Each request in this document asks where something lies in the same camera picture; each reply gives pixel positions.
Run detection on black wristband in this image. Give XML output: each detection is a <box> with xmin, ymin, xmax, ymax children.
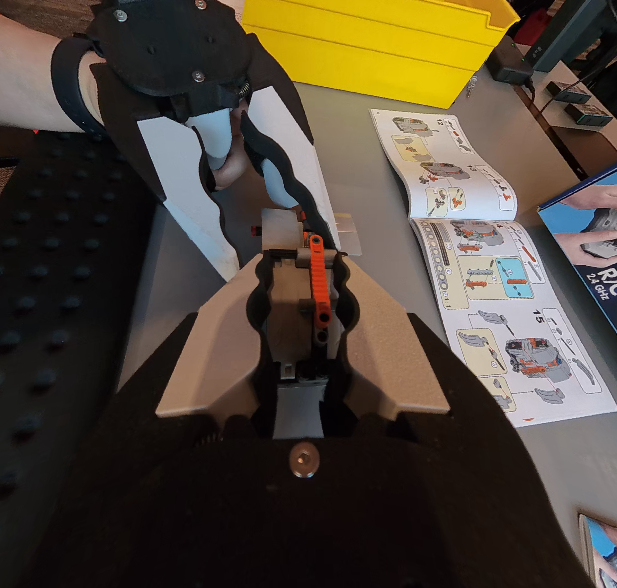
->
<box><xmin>49</xmin><ymin>34</ymin><xmax>111</xmax><ymax>138</ymax></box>

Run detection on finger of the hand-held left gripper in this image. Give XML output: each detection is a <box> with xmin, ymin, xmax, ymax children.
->
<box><xmin>136</xmin><ymin>116</ymin><xmax>242</xmax><ymax>283</ymax></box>
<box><xmin>239</xmin><ymin>86</ymin><xmax>340</xmax><ymax>254</ymax></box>

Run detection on open instruction booklet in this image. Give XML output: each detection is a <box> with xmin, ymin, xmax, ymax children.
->
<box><xmin>369</xmin><ymin>108</ymin><xmax>617</xmax><ymax>429</ymax></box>

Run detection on person's left hand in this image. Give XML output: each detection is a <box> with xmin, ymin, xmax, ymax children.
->
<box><xmin>210</xmin><ymin>109</ymin><xmax>265</xmax><ymax>193</ymax></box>

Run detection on yellow plastic bin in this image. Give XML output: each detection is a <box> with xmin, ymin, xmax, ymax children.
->
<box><xmin>241</xmin><ymin>0</ymin><xmax>521</xmax><ymax>109</ymax></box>

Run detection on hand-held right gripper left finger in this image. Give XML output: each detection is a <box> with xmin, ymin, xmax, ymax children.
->
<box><xmin>154</xmin><ymin>252</ymin><xmax>278</xmax><ymax>420</ymax></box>

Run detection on wooden edged workbench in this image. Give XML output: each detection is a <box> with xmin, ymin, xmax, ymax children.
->
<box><xmin>482</xmin><ymin>20</ymin><xmax>617</xmax><ymax>180</ymax></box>

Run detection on black power adapter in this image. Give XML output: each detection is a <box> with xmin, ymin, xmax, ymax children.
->
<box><xmin>484</xmin><ymin>39</ymin><xmax>536</xmax><ymax>85</ymax></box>

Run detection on black dimpled mat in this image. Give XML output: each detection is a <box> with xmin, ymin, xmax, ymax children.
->
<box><xmin>0</xmin><ymin>126</ymin><xmax>162</xmax><ymax>516</ymax></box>

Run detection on black battery pack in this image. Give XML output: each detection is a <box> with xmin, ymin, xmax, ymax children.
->
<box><xmin>563</xmin><ymin>104</ymin><xmax>617</xmax><ymax>128</ymax></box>
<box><xmin>545</xmin><ymin>80</ymin><xmax>593</xmax><ymax>105</ymax></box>

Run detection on blue toy robot box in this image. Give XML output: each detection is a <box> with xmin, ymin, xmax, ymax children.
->
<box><xmin>536</xmin><ymin>164</ymin><xmax>617</xmax><ymax>334</ymax></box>

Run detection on grey desk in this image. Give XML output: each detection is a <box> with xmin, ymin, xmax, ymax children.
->
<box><xmin>116</xmin><ymin>63</ymin><xmax>617</xmax><ymax>574</ymax></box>

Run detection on black cable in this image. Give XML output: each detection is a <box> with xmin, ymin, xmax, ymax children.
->
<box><xmin>525</xmin><ymin>80</ymin><xmax>548</xmax><ymax>117</ymax></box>

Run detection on dark grey monitor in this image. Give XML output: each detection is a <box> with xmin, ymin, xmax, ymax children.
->
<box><xmin>530</xmin><ymin>0</ymin><xmax>617</xmax><ymax>73</ymax></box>

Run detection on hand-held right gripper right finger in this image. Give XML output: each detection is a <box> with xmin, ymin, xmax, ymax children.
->
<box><xmin>335</xmin><ymin>252</ymin><xmax>452</xmax><ymax>419</ymax></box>

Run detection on grey orange brick model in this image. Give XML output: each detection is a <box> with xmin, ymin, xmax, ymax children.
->
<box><xmin>251</xmin><ymin>206</ymin><xmax>363</xmax><ymax>386</ymax></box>

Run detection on person's left forearm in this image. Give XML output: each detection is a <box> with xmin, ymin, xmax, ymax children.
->
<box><xmin>0</xmin><ymin>14</ymin><xmax>104</xmax><ymax>133</ymax></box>

